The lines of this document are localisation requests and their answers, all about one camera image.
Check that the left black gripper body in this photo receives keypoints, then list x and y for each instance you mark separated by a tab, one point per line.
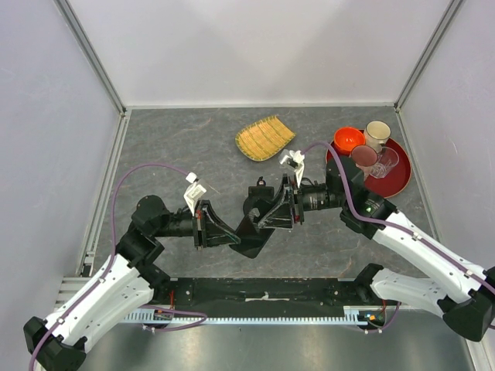
201	222

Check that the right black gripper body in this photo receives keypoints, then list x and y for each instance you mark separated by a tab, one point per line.
298	206

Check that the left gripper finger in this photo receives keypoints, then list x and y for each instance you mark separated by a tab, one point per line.
217	228
217	237

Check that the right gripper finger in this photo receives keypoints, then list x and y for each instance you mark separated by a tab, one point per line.
286	193
277	217

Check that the black phone stand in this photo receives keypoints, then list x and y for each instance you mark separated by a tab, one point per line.
260	191

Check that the black smartphone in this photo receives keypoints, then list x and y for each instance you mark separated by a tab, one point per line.
252	237

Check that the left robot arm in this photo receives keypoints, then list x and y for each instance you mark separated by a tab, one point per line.
127	280

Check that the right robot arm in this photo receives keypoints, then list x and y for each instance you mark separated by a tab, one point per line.
460	292

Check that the woven bamboo tray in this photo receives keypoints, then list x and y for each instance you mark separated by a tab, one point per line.
264	138

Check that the orange bowl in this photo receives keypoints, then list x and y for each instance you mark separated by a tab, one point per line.
347	138

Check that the pink mug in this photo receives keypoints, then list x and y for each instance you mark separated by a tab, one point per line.
364	158

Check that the clear glass cup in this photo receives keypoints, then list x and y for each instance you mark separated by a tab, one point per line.
387	159

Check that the red round tray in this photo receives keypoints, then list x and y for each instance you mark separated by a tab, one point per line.
344	167

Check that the white ceramic mug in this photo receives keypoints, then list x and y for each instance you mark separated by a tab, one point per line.
376	134

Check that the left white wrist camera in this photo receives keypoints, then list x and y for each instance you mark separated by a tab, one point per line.
195	190

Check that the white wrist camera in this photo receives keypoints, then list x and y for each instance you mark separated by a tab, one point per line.
293	160
195	190

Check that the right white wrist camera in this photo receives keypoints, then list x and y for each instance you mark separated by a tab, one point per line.
293	160

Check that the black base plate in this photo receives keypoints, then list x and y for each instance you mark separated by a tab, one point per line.
229	297

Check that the slotted cable duct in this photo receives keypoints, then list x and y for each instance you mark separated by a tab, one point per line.
154	317

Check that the right aluminium frame post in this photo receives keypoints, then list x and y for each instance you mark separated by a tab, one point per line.
451	11

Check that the aluminium frame post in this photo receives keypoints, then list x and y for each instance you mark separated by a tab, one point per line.
451	11
80	35

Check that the left aluminium frame post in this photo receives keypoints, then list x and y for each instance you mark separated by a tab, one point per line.
80	35

